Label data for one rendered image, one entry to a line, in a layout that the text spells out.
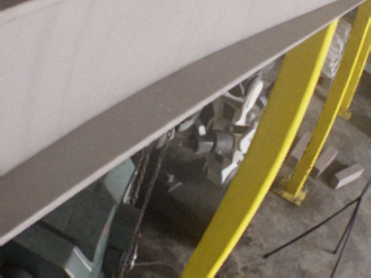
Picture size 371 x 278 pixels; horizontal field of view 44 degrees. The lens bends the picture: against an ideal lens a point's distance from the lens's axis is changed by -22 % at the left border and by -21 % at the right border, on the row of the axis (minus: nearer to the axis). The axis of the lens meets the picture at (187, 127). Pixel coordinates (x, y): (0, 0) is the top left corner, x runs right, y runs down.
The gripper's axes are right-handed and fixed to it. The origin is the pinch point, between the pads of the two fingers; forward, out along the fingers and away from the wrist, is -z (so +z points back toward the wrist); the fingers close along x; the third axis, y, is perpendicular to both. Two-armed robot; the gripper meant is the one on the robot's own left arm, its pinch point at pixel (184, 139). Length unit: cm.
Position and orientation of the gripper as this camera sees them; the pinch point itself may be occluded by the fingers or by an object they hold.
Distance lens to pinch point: 210.6
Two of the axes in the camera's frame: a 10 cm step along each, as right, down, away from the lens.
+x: -2.8, -6.0, 7.5
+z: 9.1, 0.7, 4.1
